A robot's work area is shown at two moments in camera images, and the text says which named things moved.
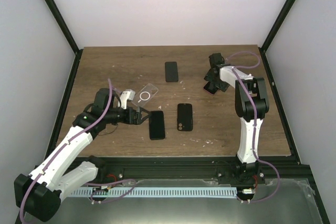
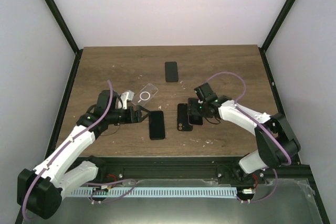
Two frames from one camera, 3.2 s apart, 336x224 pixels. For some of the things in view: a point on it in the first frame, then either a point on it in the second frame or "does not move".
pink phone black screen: x=210 y=88 -> x=193 y=112
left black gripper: x=137 y=120 does not move
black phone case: x=156 y=125 does not move
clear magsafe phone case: x=144 y=95 does not move
